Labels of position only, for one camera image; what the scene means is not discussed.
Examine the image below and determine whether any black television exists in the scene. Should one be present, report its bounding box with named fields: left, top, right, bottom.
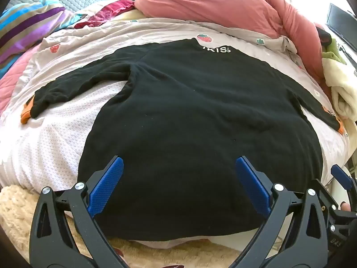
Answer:
left=326, top=3, right=357, bottom=52

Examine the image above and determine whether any beige fluffy rug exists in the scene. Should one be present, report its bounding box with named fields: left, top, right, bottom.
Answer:
left=0, top=184, right=251, bottom=268

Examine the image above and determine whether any black sweater with orange cuffs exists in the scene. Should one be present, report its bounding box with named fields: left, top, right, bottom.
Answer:
left=21, top=38, right=344, bottom=242

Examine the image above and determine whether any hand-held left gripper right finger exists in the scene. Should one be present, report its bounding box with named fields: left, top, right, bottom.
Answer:
left=231, top=156, right=332, bottom=268

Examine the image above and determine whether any striped blanket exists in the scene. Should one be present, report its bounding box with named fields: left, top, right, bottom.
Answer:
left=0, top=0, right=81, bottom=76

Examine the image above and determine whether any strawberry print quilt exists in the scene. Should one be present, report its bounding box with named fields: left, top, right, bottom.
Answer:
left=0, top=19, right=352, bottom=246

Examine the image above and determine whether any cream fleece blanket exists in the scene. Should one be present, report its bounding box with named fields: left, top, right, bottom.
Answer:
left=322, top=53, right=357, bottom=118

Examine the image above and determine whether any red ruffled cloth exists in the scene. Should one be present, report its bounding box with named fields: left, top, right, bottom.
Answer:
left=74, top=0, right=136, bottom=30

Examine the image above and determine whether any green plush toy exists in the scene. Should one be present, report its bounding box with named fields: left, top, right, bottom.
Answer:
left=324, top=38, right=342, bottom=60

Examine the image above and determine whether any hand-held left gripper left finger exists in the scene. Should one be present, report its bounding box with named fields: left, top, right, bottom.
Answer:
left=29, top=156, right=129, bottom=268

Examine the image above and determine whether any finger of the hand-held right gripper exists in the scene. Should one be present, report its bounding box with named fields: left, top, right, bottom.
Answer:
left=331, top=165, right=354, bottom=193

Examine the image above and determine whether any dark plush item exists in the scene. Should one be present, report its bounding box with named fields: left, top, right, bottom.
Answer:
left=316, top=26, right=332, bottom=48

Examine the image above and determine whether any pink duvet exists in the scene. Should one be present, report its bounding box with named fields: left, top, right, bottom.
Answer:
left=135, top=0, right=332, bottom=109

